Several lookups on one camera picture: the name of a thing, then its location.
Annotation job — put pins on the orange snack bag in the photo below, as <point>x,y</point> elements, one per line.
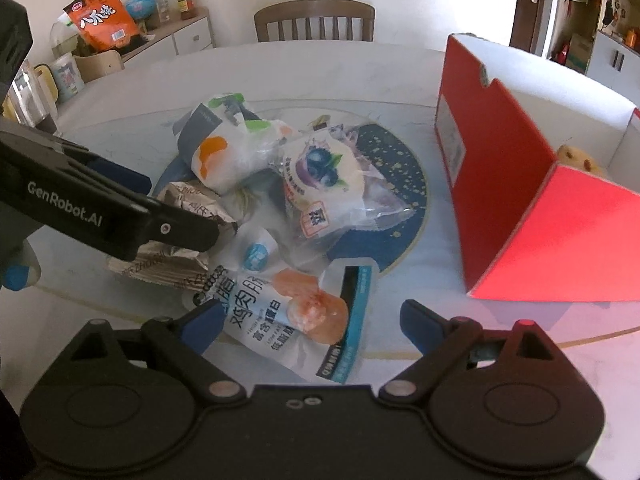
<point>102,17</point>

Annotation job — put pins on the white marble desktop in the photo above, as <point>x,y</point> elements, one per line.
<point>350,75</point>

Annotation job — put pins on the orange bottle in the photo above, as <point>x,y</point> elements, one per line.
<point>631,37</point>

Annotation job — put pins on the brown wooden chair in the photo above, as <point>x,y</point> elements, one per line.
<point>315,17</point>

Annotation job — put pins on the red bottle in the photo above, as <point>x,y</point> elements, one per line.
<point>562,54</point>

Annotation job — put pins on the round glass turntable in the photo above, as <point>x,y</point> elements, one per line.
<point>440,285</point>

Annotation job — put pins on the person's left hand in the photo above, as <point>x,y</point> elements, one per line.
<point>20,267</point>

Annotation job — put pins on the red cardboard shoe box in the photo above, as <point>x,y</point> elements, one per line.
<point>515,195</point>

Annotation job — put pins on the silver foil snack packet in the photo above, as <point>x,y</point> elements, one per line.
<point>175,270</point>

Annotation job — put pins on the small white packet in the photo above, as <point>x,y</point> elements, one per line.
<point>257,250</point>

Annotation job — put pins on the blue round toy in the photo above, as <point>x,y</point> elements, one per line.
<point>141,5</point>

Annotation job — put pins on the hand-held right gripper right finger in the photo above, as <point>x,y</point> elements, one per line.
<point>422,322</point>

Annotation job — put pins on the yellow plush toy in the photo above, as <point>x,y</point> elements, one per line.
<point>580,160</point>

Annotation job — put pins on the white chicken sausage packet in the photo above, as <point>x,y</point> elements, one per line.
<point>270,315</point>

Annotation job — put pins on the white tissue pack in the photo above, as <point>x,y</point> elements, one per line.
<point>230,155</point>

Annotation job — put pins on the dark blue speckled round mat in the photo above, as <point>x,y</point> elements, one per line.
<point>400,185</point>

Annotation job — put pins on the clear glass jar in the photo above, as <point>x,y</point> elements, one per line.
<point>30,95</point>

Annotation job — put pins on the brown cardboard box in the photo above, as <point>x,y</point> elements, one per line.
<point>580,52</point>

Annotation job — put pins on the white double-door cabinet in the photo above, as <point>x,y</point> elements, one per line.
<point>612,67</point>

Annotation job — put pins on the white plastic tub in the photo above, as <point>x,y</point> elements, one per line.
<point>67,77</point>

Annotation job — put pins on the blueberry cake packet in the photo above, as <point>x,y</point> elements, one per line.
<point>325,180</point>

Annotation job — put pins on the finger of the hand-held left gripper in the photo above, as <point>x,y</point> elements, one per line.
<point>122,177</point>
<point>185,230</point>

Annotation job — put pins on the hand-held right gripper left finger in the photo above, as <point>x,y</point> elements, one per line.
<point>205,325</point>

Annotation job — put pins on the jar with red lid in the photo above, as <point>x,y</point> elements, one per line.
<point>185,2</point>

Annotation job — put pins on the brown wooden door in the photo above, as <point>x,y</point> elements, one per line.
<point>532,5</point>

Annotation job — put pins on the white sideboard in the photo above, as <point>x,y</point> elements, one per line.
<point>192,35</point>

